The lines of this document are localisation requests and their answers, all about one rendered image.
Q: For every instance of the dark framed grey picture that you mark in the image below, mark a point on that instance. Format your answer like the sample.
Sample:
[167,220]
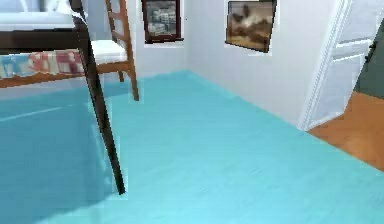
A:
[162,20]

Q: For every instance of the dark brown wooden table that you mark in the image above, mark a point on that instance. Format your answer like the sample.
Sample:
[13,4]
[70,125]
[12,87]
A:
[96,96]

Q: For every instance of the brown wooden chair white seat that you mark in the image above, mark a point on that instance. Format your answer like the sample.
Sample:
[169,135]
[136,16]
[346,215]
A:
[110,51]

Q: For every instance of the brown landscape framed picture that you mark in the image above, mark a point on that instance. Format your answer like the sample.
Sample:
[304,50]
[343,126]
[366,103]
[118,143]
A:
[250,26]

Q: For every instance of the red blue checked cloth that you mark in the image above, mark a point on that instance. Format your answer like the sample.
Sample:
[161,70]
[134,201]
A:
[50,62]

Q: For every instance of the white panelled room door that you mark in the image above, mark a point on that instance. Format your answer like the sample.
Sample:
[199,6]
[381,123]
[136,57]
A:
[346,66]

